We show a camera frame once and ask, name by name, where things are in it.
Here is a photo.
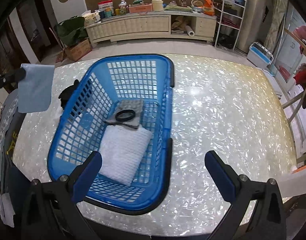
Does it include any light blue cloth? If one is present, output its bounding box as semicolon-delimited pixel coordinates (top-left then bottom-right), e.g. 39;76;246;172
18;63;55;113

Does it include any white waffle knit towel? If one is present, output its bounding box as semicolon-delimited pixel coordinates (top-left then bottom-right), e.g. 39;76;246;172
99;125;152;186

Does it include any black plush toy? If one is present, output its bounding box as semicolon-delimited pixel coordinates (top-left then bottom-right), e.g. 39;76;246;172
58;79;79;109

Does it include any cardboard box on floor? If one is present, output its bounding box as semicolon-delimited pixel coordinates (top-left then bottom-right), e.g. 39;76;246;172
65;38;92;62

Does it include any grey patterned chair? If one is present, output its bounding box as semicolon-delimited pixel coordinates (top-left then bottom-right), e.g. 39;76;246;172
0;89;25;228

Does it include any blue plastic laundry basket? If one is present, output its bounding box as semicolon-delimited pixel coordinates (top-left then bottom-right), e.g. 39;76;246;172
47;54;174;216

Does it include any white blue plastic bin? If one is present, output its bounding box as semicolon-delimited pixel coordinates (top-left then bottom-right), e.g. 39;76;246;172
247;42;274;69

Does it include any pink rectangular box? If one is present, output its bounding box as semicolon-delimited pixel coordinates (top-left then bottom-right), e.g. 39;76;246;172
129;3;152;14

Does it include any white paper roll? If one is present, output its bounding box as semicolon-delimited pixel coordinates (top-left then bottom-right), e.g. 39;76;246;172
185;25;195;37

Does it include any cream candle jar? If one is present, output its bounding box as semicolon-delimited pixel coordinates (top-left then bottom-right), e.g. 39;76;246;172
151;0;164;12

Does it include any cream TV cabinet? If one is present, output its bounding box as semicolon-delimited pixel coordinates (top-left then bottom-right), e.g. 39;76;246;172
86;10;216;44

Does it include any white metal shelf rack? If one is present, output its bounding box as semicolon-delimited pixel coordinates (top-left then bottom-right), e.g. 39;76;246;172
212;0;247;50

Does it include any orange bag on cabinet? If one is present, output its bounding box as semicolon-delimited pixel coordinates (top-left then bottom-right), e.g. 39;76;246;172
203;0;215;16

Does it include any black hair tie ring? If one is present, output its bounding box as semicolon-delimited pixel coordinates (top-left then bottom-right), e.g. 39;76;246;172
114;109;137;123

